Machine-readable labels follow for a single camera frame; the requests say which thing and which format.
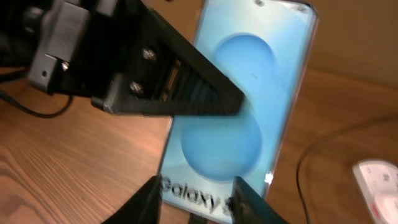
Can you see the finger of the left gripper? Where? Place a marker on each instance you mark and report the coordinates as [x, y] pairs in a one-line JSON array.
[[158, 72]]

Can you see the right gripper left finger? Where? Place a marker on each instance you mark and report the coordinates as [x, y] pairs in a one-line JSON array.
[[143, 207]]

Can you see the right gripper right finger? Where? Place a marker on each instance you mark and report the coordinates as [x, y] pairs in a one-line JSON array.
[[248, 207]]

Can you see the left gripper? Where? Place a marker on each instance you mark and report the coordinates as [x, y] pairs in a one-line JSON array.
[[73, 47]]

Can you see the Galaxy smartphone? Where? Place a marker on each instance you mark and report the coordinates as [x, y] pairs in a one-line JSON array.
[[261, 47]]

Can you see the white power strip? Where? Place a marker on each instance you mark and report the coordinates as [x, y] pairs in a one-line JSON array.
[[377, 180]]

